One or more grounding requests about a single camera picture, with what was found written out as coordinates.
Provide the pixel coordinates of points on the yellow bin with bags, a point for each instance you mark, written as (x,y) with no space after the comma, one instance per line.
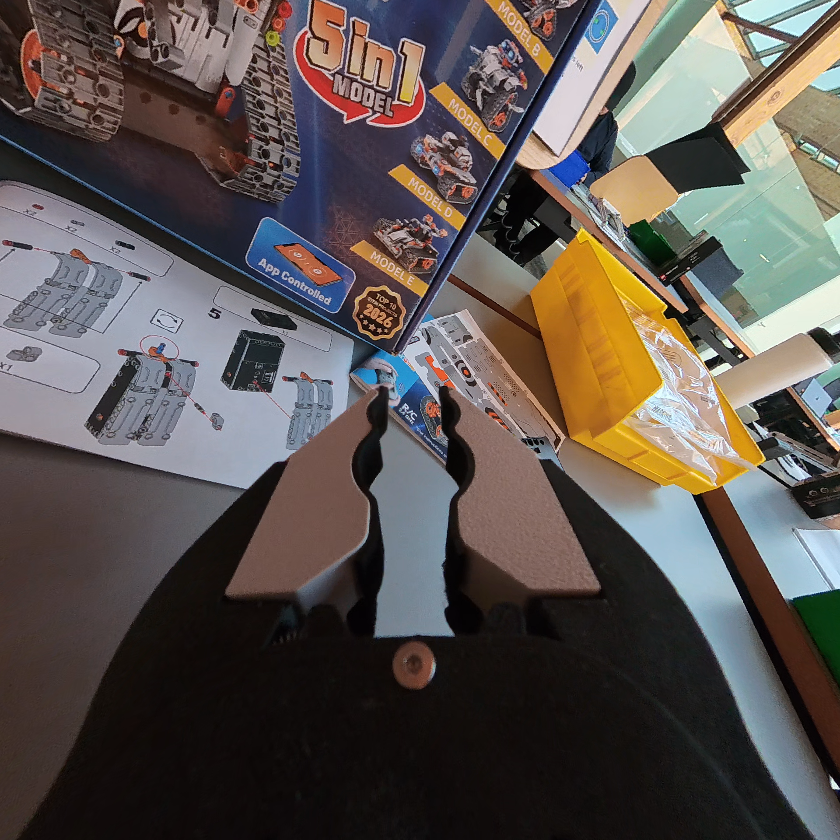
(590,348)

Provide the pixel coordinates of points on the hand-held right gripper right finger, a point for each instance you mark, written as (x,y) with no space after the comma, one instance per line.
(525,518)

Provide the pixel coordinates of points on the wooden display board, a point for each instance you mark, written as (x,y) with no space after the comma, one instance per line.
(544,154)

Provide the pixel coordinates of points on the white instruction booklet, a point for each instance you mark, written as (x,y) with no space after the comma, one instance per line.
(197,407)

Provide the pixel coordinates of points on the clear plastic bags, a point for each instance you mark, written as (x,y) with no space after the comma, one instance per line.
(682,394)

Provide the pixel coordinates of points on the green bin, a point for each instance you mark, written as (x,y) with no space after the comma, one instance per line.
(653,243)

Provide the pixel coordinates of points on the printed cardboard sheet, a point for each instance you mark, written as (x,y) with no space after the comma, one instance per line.
(472,374)

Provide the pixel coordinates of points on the black cardboard sign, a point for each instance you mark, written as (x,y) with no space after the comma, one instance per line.
(695,161)

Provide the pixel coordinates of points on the blue robot kit box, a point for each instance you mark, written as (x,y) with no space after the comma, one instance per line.
(367,184)

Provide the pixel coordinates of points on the blue bin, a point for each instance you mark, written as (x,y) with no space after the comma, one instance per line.
(569,169)

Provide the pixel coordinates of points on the printed instruction sheet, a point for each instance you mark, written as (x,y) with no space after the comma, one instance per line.
(590,79)

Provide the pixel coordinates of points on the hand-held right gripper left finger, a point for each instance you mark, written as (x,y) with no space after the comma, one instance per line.
(302,518)

